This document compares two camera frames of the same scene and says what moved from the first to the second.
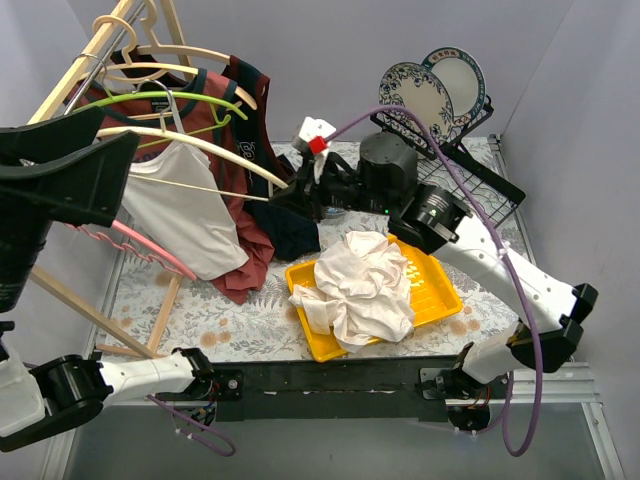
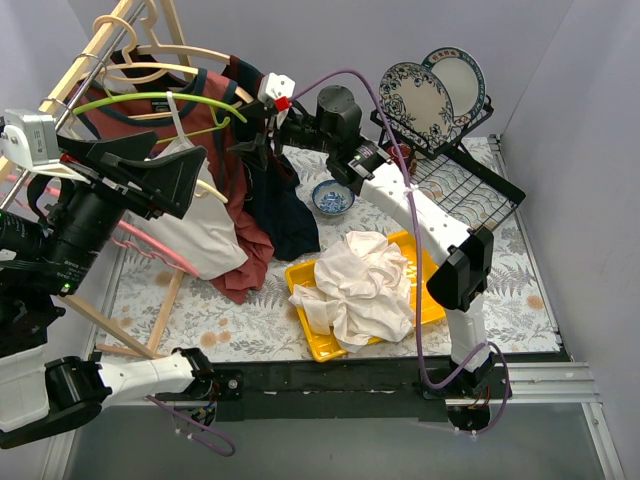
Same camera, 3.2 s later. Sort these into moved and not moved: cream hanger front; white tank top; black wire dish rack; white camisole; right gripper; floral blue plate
Moved: cream hanger front; right gripper
Not moved: white tank top; floral blue plate; white camisole; black wire dish rack
